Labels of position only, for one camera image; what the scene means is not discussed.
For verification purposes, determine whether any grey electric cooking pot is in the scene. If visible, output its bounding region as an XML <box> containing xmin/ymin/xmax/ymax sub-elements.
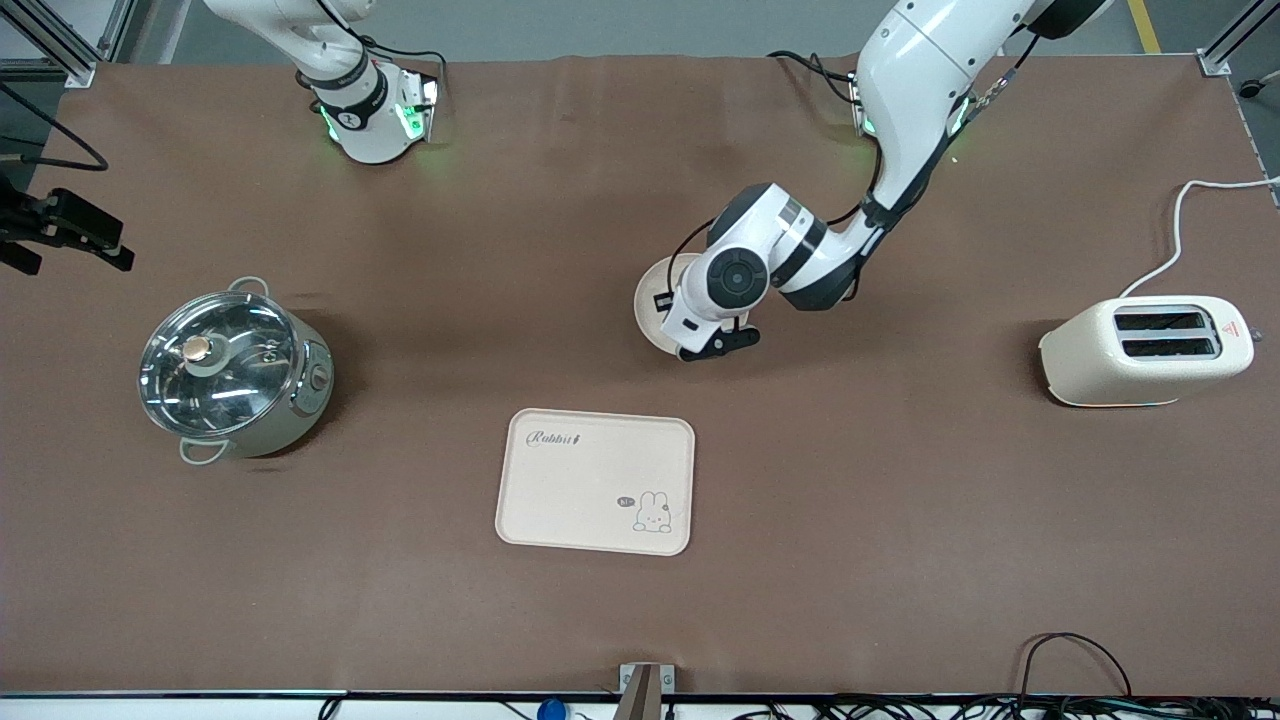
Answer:
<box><xmin>138</xmin><ymin>277</ymin><xmax>336</xmax><ymax>466</ymax></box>

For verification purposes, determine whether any black base cable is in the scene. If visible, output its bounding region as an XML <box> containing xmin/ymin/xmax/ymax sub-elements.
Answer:
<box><xmin>768</xmin><ymin>50</ymin><xmax>861</xmax><ymax>103</ymax></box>
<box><xmin>358</xmin><ymin>38</ymin><xmax>448</xmax><ymax>73</ymax></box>

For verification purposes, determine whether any cream two-slot toaster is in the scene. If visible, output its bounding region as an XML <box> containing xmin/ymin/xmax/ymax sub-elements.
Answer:
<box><xmin>1039</xmin><ymin>295</ymin><xmax>1256</xmax><ymax>408</ymax></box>

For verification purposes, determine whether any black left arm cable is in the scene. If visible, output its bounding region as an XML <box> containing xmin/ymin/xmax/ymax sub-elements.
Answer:
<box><xmin>665</xmin><ymin>20</ymin><xmax>1041</xmax><ymax>301</ymax></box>

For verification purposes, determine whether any black looped cable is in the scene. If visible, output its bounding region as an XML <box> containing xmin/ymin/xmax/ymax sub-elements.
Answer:
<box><xmin>1018</xmin><ymin>632</ymin><xmax>1136</xmax><ymax>701</ymax></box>

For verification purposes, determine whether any glass pot lid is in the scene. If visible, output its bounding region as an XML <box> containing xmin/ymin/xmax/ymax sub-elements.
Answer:
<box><xmin>138</xmin><ymin>292</ymin><xmax>301</xmax><ymax>439</ymax></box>

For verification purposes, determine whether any white toaster power cable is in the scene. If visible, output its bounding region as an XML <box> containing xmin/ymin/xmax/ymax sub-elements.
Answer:
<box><xmin>1118</xmin><ymin>177</ymin><xmax>1280</xmax><ymax>299</ymax></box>

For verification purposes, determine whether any cream round plate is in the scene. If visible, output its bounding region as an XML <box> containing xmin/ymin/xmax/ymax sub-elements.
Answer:
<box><xmin>634</xmin><ymin>255</ymin><xmax>751</xmax><ymax>356</ymax></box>

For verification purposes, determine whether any aluminium frame post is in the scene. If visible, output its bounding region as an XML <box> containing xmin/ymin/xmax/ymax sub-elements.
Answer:
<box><xmin>1198</xmin><ymin>0</ymin><xmax>1280</xmax><ymax>77</ymax></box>
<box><xmin>0</xmin><ymin>0</ymin><xmax>101</xmax><ymax>89</ymax></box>

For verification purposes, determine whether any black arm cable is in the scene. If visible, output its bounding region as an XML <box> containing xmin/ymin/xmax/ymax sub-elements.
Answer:
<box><xmin>0</xmin><ymin>85</ymin><xmax>109</xmax><ymax>173</ymax></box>
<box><xmin>665</xmin><ymin>20</ymin><xmax>1041</xmax><ymax>301</ymax></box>

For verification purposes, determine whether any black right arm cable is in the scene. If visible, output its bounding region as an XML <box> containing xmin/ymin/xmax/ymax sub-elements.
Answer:
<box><xmin>0</xmin><ymin>85</ymin><xmax>109</xmax><ymax>173</ymax></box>

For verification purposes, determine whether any cream rabbit print tray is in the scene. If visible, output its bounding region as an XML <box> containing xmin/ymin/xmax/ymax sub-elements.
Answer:
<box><xmin>495</xmin><ymin>408</ymin><xmax>696</xmax><ymax>557</ymax></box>

